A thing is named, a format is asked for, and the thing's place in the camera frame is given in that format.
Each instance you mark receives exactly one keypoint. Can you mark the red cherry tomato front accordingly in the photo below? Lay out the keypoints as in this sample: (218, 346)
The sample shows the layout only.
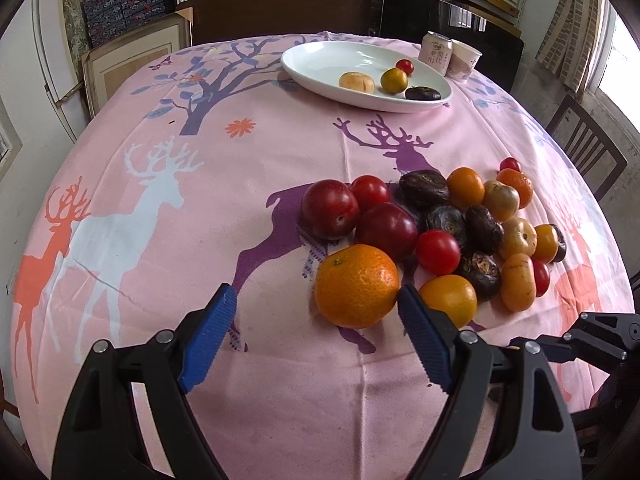
(406, 66)

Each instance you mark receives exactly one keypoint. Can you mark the small orange citrus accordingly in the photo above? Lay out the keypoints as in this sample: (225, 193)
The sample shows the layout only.
(466, 188)

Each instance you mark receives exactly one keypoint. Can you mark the dark water chestnut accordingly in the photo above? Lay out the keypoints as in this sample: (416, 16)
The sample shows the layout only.
(424, 189)
(448, 219)
(422, 93)
(483, 273)
(483, 231)

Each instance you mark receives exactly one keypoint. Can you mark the small orange kumquat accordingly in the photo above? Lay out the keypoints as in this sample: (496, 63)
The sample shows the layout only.
(547, 243)

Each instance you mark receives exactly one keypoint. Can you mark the dark wooden chair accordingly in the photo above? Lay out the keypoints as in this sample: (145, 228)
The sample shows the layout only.
(586, 144)

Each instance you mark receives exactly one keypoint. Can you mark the red cherry tomato back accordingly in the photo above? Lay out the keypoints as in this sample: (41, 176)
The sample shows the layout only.
(369, 191)

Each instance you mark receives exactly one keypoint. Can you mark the pink drink can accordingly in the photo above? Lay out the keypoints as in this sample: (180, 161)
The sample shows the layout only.
(436, 51)

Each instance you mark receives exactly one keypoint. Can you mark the tan pepino with dimple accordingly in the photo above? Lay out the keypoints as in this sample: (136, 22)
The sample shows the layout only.
(519, 237)

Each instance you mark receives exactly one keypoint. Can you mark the large orange mandarin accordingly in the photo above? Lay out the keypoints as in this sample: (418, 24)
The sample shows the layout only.
(356, 287)

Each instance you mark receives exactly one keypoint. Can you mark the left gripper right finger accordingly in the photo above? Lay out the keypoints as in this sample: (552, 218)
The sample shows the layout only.
(533, 436)

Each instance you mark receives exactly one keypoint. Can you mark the dark red plum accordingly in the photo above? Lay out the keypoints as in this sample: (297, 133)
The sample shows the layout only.
(389, 228)
(329, 209)

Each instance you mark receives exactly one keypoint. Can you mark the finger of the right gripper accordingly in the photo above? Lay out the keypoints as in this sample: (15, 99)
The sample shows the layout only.
(605, 340)
(545, 352)

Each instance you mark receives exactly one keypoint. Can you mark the dark water chestnut edge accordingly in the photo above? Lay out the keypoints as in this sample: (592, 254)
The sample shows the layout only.
(561, 252)

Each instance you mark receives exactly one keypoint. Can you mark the white paper cup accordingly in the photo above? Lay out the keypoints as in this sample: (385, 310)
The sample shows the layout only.
(463, 61)

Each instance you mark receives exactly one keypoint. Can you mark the yellow orange kumquat front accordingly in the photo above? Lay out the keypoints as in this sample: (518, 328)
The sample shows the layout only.
(452, 295)

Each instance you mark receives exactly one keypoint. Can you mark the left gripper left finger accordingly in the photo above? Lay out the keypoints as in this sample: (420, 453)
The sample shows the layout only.
(100, 436)

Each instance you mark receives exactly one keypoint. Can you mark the striped pepino melon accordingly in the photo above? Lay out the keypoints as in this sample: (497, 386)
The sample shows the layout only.
(501, 200)

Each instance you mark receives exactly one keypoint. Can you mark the dark water chestnut front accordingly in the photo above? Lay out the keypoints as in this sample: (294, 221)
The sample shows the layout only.
(483, 273)

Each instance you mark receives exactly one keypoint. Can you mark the dark wooden cabinet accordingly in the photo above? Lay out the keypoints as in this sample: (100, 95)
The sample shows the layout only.
(216, 20)

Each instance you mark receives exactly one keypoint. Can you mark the red cherry tomato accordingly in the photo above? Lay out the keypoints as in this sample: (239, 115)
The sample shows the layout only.
(438, 252)
(406, 66)
(542, 277)
(369, 191)
(510, 163)

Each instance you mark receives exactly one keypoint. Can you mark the dark water chestnut back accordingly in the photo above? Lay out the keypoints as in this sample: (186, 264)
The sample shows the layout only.
(424, 189)

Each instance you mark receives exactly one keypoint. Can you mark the white oval plate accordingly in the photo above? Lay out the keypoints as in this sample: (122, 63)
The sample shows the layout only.
(318, 67)

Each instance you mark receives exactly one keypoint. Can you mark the cardboard box with frame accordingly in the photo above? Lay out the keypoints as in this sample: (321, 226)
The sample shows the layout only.
(107, 67)

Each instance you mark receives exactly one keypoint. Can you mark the pink deer tablecloth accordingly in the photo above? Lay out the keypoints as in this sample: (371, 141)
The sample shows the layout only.
(192, 177)

